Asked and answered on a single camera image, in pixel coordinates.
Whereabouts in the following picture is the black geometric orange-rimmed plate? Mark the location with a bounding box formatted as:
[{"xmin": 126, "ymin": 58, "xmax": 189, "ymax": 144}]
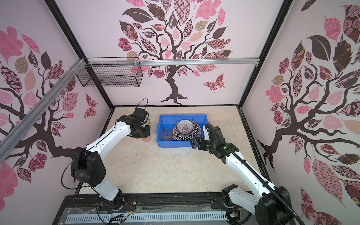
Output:
[{"xmin": 172, "ymin": 121, "xmax": 201, "ymax": 141}]

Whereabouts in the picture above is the yellow translucent plastic cup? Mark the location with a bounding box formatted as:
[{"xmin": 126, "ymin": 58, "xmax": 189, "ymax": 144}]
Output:
[{"xmin": 160, "ymin": 129, "xmax": 173, "ymax": 141}]

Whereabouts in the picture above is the purple striped bowl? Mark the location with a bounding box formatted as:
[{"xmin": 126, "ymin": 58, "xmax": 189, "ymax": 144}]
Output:
[{"xmin": 177, "ymin": 120, "xmax": 194, "ymax": 135}]

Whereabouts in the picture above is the green translucent plastic cup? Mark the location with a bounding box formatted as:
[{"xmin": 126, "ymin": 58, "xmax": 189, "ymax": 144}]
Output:
[{"xmin": 144, "ymin": 118, "xmax": 151, "ymax": 126}]

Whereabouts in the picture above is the pink translucent plastic cup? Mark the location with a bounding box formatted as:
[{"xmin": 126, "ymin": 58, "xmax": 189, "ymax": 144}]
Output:
[{"xmin": 141, "ymin": 136, "xmax": 152, "ymax": 142}]

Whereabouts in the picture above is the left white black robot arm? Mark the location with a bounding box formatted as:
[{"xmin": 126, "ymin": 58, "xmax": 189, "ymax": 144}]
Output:
[{"xmin": 67, "ymin": 107, "xmax": 151, "ymax": 211}]

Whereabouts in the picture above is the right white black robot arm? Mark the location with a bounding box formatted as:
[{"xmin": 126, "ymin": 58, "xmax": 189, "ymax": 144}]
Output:
[{"xmin": 190, "ymin": 123, "xmax": 295, "ymax": 225}]

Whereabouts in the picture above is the aluminium back crossbar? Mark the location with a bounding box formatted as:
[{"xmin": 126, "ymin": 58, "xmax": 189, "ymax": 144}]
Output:
[{"xmin": 87, "ymin": 58, "xmax": 260, "ymax": 66}]

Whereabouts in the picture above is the aluminium crossbar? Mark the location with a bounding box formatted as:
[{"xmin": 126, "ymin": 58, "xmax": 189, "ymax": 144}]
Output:
[
  {"xmin": 87, "ymin": 58, "xmax": 260, "ymax": 66},
  {"xmin": 1, "ymin": 59, "xmax": 86, "ymax": 162}
]

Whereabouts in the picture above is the aluminium left crossbar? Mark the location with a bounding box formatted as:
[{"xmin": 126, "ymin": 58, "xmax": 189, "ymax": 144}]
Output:
[{"xmin": 1, "ymin": 59, "xmax": 86, "ymax": 162}]

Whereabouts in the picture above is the black wire mesh basket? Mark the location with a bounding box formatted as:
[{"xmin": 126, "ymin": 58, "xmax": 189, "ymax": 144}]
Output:
[{"xmin": 77, "ymin": 56, "xmax": 143, "ymax": 88}]

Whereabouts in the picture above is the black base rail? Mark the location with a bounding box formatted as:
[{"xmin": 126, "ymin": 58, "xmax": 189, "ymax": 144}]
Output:
[{"xmin": 53, "ymin": 191, "xmax": 258, "ymax": 225}]

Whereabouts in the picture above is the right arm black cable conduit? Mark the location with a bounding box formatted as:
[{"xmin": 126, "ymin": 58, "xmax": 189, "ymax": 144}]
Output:
[{"xmin": 206, "ymin": 122, "xmax": 306, "ymax": 225}]

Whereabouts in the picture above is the white slotted cable duct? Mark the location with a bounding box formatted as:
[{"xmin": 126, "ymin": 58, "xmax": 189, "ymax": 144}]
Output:
[{"xmin": 63, "ymin": 211, "xmax": 228, "ymax": 225}]

